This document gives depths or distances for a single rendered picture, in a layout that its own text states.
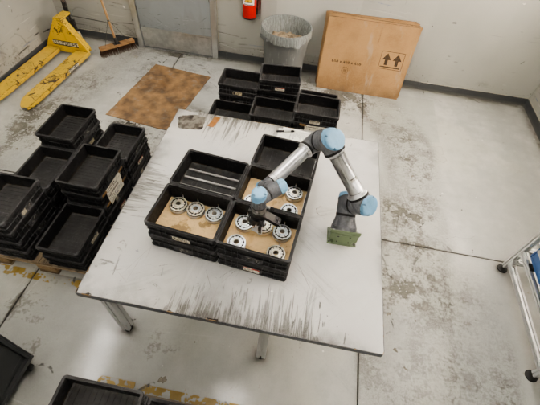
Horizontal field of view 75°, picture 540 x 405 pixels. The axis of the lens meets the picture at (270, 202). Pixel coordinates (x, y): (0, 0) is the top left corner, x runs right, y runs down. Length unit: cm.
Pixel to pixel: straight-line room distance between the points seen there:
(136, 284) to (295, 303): 85
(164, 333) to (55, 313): 77
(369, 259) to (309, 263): 35
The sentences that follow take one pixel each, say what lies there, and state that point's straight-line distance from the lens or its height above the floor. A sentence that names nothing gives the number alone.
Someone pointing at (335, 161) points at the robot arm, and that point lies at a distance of 188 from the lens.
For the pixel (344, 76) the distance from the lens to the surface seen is 462.
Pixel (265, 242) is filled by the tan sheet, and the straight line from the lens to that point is 195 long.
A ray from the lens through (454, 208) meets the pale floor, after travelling 371.
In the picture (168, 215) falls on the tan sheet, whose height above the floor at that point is 83.
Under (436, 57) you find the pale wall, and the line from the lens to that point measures 493.
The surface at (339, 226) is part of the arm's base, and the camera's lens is 207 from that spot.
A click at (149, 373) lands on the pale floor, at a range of 261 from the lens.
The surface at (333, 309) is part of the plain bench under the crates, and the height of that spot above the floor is 70.
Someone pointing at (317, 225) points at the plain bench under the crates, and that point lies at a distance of 222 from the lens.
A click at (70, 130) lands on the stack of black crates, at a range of 337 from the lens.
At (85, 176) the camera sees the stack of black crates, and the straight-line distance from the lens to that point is 293.
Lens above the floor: 248
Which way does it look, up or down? 51 degrees down
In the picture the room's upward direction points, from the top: 6 degrees clockwise
